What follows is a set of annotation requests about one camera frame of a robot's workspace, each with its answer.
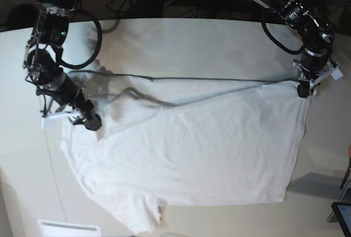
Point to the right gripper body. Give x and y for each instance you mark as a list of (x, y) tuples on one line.
[(64, 91)]

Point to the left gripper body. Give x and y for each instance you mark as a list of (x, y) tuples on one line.
[(310, 67)]

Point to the white T-shirt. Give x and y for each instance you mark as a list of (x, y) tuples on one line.
[(186, 143)]

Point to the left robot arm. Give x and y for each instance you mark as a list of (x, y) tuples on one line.
[(314, 31)]

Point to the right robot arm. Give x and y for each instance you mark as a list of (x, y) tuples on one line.
[(45, 66)]

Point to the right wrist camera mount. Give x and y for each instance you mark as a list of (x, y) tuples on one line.
[(48, 120)]

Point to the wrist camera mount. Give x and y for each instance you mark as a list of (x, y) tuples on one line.
[(334, 71), (48, 120)]

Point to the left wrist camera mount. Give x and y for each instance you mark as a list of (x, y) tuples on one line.
[(334, 71)]

